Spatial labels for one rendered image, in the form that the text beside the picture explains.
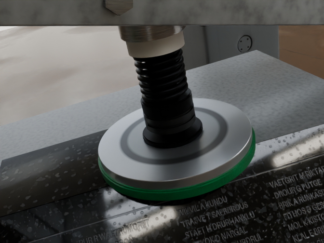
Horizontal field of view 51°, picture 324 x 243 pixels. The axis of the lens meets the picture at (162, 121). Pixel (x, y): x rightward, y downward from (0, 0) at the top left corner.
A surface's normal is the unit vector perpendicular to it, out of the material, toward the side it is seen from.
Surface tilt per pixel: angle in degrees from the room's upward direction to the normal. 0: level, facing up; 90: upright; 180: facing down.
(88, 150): 0
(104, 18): 90
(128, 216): 45
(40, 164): 0
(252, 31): 90
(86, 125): 0
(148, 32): 90
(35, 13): 90
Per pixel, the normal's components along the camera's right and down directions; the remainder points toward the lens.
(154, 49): -0.03, 0.47
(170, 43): 0.52, 0.32
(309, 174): 0.03, -0.32
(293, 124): -0.18, -0.87
